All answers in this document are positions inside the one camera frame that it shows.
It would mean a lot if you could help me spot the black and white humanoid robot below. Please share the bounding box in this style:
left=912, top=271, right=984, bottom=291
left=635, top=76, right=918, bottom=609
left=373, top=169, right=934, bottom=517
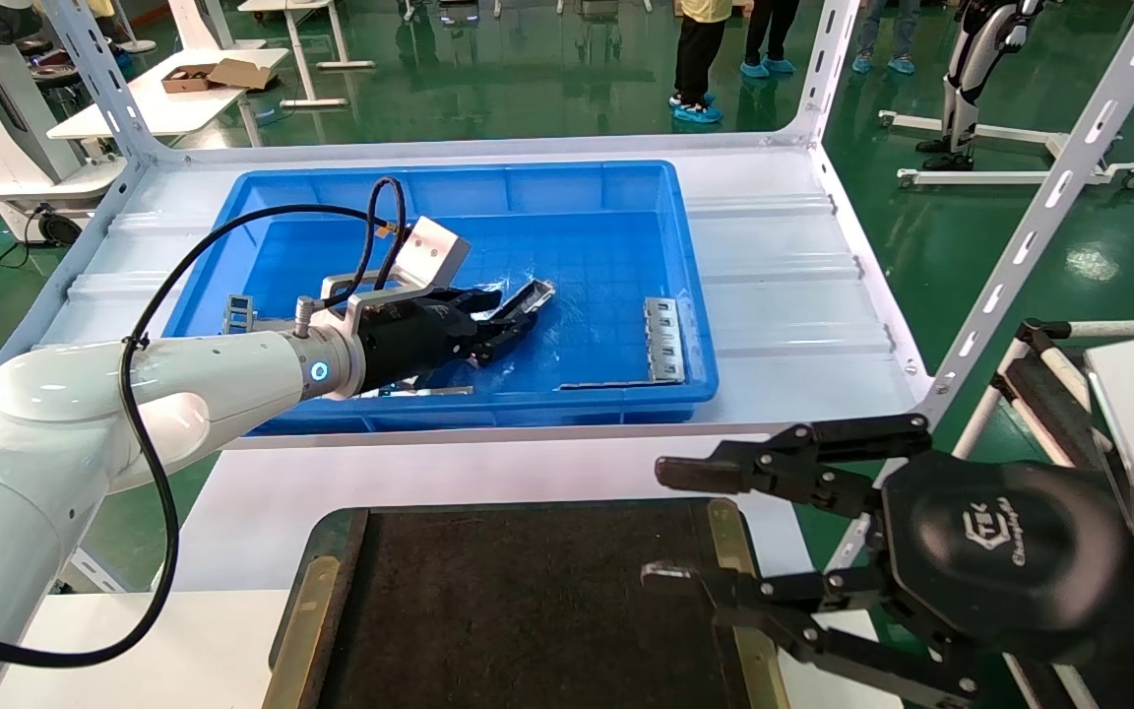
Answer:
left=916, top=0, right=1045, bottom=173

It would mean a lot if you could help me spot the white machine base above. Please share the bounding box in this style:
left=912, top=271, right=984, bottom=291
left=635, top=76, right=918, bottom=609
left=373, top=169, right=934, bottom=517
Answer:
left=0, top=0, right=127, bottom=247

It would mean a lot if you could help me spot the person in black trousers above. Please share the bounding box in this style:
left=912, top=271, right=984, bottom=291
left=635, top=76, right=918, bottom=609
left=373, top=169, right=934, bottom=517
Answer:
left=739, top=0, right=799, bottom=80

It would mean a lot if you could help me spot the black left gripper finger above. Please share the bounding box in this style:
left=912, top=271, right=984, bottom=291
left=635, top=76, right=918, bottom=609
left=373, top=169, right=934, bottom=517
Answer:
left=473, top=313, right=538, bottom=367
left=444, top=289, right=504, bottom=318

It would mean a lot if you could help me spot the white wheeled robot stand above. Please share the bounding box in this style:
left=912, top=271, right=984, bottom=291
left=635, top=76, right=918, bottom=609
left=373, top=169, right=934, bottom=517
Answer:
left=877, top=108, right=1134, bottom=191

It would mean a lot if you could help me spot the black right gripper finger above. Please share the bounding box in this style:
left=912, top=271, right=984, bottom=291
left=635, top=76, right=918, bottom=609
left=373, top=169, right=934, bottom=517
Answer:
left=656, top=414, right=932, bottom=520
left=641, top=561, right=983, bottom=708

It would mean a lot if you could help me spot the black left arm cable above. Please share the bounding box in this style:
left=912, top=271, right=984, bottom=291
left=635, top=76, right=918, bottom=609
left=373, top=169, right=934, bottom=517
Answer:
left=0, top=176, right=408, bottom=670

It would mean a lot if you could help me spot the flat perforated metal plate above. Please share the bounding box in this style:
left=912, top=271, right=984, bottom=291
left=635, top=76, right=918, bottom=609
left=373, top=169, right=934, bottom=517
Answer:
left=644, top=297, right=686, bottom=383

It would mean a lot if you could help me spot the white desk with legs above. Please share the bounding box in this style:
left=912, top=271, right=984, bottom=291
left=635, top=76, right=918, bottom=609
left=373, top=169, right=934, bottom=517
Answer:
left=237, top=0, right=377, bottom=109

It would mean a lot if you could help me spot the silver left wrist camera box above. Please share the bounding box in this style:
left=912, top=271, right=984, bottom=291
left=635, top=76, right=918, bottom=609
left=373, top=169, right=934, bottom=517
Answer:
left=393, top=217, right=472, bottom=292

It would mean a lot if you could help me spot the open cardboard box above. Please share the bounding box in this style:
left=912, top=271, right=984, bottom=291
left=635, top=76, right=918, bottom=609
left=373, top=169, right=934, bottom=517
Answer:
left=161, top=59, right=278, bottom=95

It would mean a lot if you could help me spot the black container with brass handles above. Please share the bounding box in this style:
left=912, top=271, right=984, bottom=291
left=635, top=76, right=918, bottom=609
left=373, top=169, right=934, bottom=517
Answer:
left=262, top=497, right=792, bottom=709

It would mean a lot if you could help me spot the metal channel part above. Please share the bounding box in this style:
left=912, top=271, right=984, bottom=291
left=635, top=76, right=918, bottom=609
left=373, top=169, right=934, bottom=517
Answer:
left=500, top=279, right=556, bottom=328

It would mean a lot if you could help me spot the white slotted shelf rack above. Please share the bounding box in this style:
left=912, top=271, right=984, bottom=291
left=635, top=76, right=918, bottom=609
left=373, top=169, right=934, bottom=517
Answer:
left=0, top=0, right=1134, bottom=592

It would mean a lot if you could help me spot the white and black cart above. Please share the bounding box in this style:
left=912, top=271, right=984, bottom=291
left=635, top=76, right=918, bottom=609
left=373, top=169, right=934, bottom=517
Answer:
left=951, top=318, right=1134, bottom=709

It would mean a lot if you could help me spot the white work table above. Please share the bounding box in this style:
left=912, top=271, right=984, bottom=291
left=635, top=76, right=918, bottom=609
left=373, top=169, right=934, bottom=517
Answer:
left=45, top=47, right=290, bottom=144

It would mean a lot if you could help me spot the person in blue jeans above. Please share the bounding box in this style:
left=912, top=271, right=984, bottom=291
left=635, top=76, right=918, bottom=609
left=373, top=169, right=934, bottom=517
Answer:
left=850, top=0, right=918, bottom=77

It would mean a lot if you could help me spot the clear plastic film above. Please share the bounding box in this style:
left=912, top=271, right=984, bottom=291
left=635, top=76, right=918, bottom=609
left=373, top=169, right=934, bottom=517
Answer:
left=469, top=264, right=593, bottom=367

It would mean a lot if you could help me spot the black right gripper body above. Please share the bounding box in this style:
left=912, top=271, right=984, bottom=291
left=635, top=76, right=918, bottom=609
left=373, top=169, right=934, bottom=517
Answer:
left=877, top=453, right=1134, bottom=666

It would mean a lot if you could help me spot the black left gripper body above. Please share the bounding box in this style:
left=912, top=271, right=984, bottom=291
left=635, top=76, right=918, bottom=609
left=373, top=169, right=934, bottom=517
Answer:
left=358, top=295, right=479, bottom=393

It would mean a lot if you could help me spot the blue plastic bin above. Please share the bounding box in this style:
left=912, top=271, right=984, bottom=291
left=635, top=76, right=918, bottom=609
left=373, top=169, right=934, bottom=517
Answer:
left=161, top=161, right=721, bottom=436

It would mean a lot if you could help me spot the person in yellow shirt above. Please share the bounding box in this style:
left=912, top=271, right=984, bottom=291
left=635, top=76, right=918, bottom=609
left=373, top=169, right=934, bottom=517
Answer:
left=668, top=0, right=733, bottom=126

